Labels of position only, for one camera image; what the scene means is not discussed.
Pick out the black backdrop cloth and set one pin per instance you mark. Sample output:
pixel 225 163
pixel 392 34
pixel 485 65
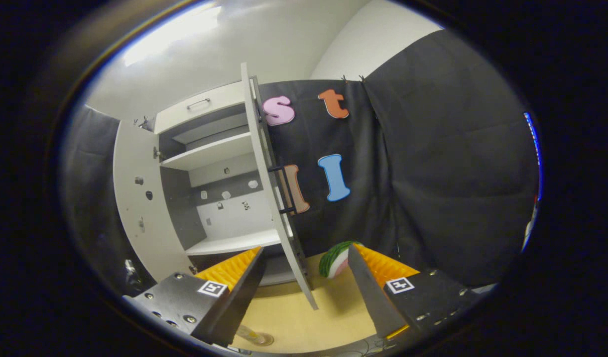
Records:
pixel 433 148

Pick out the grey cabinet door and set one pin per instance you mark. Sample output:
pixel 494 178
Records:
pixel 140 208
pixel 267 168

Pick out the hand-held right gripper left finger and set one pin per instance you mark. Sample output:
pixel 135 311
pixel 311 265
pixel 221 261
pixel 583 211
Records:
pixel 234 302

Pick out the grey cabinet drawer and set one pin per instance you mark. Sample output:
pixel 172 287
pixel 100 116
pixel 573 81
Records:
pixel 200 109

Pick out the clear glass bottle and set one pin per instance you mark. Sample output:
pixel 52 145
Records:
pixel 247 332

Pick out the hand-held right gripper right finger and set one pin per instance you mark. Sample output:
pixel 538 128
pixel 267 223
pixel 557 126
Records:
pixel 371 297

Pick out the grey cabinet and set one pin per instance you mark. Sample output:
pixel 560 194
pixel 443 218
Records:
pixel 210 153

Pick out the black cloth clip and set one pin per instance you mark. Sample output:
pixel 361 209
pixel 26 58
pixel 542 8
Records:
pixel 144 122
pixel 353 78

